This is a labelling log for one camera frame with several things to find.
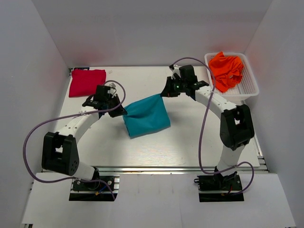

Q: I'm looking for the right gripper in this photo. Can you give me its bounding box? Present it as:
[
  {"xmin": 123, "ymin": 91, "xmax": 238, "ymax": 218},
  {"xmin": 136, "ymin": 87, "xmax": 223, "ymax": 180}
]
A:
[{"xmin": 161, "ymin": 76, "xmax": 187, "ymax": 97}]

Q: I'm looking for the teal t-shirt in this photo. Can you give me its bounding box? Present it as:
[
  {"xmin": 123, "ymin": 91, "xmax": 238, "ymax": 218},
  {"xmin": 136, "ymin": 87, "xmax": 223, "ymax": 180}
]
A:
[{"xmin": 123, "ymin": 94, "xmax": 171, "ymax": 138}]

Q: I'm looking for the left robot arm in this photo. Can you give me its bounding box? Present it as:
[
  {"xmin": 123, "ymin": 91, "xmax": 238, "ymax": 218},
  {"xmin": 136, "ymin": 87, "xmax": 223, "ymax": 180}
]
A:
[{"xmin": 41, "ymin": 80, "xmax": 127, "ymax": 190}]

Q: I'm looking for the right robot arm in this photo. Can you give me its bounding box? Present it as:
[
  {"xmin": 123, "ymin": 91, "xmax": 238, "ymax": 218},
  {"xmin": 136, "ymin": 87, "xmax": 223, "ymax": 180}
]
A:
[{"xmin": 161, "ymin": 65, "xmax": 255, "ymax": 190}]

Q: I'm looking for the folded red t-shirt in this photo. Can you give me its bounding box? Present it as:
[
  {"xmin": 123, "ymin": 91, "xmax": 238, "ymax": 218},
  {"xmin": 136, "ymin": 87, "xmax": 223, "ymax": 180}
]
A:
[{"xmin": 69, "ymin": 69, "xmax": 106, "ymax": 98}]

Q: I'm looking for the orange t-shirt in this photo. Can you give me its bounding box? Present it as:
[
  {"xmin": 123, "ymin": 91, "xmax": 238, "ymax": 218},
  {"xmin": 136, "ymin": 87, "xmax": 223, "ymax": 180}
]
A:
[{"xmin": 209, "ymin": 52, "xmax": 244, "ymax": 93}]

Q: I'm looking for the white plastic basket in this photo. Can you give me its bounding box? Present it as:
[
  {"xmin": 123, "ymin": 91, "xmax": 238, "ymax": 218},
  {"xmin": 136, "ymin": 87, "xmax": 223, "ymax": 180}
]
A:
[{"xmin": 204, "ymin": 52, "xmax": 259, "ymax": 100}]

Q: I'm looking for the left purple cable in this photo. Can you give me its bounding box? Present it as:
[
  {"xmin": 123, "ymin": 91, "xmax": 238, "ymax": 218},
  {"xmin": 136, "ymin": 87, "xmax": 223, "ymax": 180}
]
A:
[{"xmin": 23, "ymin": 80, "xmax": 126, "ymax": 200}]

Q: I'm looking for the purple cable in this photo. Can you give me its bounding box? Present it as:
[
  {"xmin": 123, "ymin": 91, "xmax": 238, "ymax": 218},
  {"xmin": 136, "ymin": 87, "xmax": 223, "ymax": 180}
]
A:
[
  {"xmin": 23, "ymin": 80, "xmax": 126, "ymax": 200},
  {"xmin": 169, "ymin": 57, "xmax": 255, "ymax": 197}
]

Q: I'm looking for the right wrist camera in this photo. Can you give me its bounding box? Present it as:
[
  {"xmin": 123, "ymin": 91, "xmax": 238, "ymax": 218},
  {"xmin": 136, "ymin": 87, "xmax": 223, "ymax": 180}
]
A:
[{"xmin": 169, "ymin": 64, "xmax": 181, "ymax": 79}]

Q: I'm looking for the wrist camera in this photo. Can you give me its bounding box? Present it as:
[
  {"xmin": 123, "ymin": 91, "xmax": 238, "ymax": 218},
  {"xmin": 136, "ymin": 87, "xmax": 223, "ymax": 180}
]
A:
[
  {"xmin": 108, "ymin": 83, "xmax": 117, "ymax": 95},
  {"xmin": 169, "ymin": 64, "xmax": 181, "ymax": 79}
]

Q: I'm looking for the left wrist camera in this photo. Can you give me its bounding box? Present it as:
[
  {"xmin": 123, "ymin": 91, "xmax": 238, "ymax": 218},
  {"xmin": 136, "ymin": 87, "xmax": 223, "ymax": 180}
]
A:
[{"xmin": 108, "ymin": 83, "xmax": 117, "ymax": 95}]

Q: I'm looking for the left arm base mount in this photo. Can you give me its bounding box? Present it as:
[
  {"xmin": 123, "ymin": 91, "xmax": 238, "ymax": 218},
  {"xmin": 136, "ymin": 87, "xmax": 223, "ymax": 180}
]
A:
[{"xmin": 69, "ymin": 168, "xmax": 119, "ymax": 202}]

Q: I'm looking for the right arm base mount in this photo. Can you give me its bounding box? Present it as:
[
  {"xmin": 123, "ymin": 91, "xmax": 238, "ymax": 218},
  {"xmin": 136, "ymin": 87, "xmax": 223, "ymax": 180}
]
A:
[{"xmin": 193, "ymin": 172, "xmax": 244, "ymax": 202}]

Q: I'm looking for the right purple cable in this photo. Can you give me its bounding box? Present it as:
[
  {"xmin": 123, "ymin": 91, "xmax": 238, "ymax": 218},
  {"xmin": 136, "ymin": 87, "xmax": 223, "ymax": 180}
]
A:
[{"xmin": 169, "ymin": 57, "xmax": 255, "ymax": 197}]

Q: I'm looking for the aluminium table edge rail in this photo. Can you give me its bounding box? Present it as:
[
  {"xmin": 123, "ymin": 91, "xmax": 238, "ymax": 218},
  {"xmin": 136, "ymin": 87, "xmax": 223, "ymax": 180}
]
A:
[{"xmin": 97, "ymin": 156, "xmax": 269, "ymax": 174}]

